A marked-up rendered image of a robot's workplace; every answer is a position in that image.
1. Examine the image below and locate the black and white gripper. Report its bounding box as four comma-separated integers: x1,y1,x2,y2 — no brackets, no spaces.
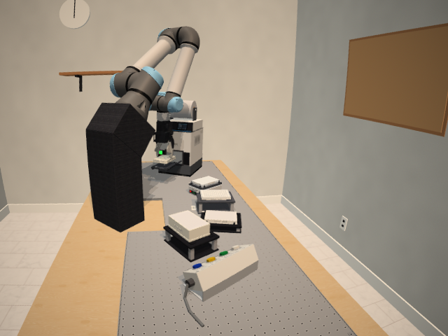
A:
153,120,174,160

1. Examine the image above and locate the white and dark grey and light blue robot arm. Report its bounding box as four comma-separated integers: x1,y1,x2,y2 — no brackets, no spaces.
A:
110,27,200,121

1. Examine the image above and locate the beige control panel with coloured buttons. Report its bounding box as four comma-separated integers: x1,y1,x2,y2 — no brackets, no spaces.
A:
183,244,258,327

